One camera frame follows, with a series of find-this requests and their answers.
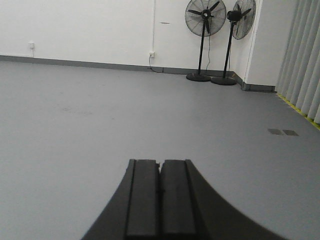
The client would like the black standing fan left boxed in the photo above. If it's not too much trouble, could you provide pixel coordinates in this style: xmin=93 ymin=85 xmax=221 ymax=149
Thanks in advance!
xmin=184 ymin=0 xmax=227 ymax=82

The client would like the grey vertical blind curtain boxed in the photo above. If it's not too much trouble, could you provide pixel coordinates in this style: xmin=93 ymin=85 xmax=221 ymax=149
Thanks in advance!
xmin=275 ymin=0 xmax=320 ymax=128

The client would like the black fan power cable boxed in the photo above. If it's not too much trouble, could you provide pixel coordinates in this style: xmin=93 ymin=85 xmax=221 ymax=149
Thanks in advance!
xmin=148 ymin=55 xmax=166 ymax=74

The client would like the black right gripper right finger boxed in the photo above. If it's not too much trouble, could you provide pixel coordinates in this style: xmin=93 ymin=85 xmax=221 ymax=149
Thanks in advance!
xmin=160 ymin=159 xmax=283 ymax=240

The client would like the black standing fan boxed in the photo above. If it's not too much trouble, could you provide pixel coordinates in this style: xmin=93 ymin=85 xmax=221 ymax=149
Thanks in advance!
xmin=211 ymin=0 xmax=256 ymax=86
xmin=184 ymin=0 xmax=227 ymax=82

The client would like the white wall socket left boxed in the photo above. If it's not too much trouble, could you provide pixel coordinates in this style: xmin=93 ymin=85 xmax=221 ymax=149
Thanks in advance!
xmin=28 ymin=42 xmax=35 ymax=49

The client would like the black standing fan right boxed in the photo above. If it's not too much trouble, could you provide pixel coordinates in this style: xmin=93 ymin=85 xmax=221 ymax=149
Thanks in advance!
xmin=211 ymin=0 xmax=256 ymax=86

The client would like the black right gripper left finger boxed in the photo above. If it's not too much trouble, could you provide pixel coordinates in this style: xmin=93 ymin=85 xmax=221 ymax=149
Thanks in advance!
xmin=83 ymin=159 xmax=159 ymax=240

